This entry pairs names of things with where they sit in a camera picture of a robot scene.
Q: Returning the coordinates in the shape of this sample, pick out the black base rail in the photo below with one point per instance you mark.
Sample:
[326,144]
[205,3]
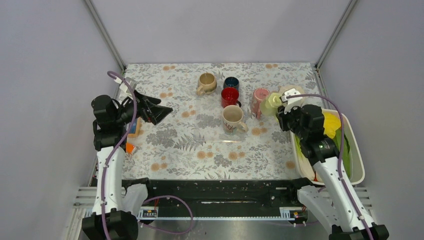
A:
[219,199]

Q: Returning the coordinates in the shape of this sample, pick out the floral tablecloth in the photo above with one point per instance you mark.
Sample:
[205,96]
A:
[170,150]

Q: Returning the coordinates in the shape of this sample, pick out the toy yellow vegetable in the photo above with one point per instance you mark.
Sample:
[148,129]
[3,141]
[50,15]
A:
[331,124]

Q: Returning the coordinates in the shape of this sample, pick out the light green mug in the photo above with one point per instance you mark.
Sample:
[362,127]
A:
[269,106]

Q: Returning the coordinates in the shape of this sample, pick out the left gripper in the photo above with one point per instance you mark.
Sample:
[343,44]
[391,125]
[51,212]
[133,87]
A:
[150,112]

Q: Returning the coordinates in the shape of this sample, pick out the clear plastic tray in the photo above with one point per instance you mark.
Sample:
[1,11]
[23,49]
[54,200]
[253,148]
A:
[208,121]

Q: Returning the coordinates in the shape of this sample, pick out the white plastic basket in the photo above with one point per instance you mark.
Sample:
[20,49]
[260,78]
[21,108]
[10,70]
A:
[356,166]

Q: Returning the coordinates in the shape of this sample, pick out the toy green bok choy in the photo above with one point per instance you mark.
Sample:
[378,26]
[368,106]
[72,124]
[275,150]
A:
[344,149]

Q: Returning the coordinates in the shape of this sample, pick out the orange small package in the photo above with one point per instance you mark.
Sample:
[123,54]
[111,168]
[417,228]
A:
[130,148]

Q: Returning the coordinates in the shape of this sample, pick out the red mug black handle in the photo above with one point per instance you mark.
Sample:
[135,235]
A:
[230,96]

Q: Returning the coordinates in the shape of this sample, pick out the pink ghost mug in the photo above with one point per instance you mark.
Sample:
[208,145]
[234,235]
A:
[258,95]

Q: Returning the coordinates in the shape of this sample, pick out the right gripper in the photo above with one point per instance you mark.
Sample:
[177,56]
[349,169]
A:
[282,116]

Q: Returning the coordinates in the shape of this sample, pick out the yellow sponge blue label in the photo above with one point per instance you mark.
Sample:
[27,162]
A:
[135,128]

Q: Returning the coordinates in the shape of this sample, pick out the tall cream illustrated mug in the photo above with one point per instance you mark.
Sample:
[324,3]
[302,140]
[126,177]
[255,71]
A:
[232,118]

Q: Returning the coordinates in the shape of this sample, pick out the blue ribbed mug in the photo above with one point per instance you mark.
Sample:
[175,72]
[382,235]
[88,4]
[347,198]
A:
[231,82]

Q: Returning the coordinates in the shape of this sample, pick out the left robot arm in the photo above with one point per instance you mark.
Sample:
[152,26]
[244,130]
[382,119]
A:
[113,216]

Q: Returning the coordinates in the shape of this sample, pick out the beige round mug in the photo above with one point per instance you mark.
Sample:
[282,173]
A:
[207,84]

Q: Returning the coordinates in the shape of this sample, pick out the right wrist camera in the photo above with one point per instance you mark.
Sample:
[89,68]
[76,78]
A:
[291,98]

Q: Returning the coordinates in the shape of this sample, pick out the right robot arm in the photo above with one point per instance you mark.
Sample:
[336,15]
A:
[344,217]

